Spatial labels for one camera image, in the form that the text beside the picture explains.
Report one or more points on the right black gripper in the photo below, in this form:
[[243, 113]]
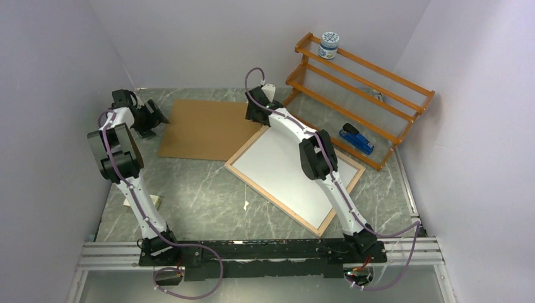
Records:
[[251, 115]]

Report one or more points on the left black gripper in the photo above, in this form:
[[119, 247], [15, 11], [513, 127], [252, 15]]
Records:
[[156, 119]]

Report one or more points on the brown backing board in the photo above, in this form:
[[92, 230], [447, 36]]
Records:
[[206, 130]]

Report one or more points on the wooden picture frame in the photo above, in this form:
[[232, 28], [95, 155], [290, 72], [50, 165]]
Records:
[[292, 188]]

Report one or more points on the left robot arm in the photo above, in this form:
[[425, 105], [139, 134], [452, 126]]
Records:
[[119, 161]]

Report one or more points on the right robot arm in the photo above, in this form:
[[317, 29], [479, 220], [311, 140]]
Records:
[[318, 161]]

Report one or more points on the small staples box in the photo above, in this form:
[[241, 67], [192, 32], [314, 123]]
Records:
[[156, 200]]

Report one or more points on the small blue white jar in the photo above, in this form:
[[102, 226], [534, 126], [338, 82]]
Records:
[[328, 46]]

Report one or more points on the blue stapler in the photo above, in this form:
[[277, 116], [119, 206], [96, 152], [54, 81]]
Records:
[[356, 139]]

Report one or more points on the orange wooden rack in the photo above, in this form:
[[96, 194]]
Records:
[[326, 94]]

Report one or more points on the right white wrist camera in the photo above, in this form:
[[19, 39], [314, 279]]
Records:
[[269, 90]]

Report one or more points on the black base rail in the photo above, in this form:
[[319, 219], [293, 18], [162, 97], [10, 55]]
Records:
[[202, 260]]

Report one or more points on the aluminium table rail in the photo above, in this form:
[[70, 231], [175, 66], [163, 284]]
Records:
[[124, 256]]

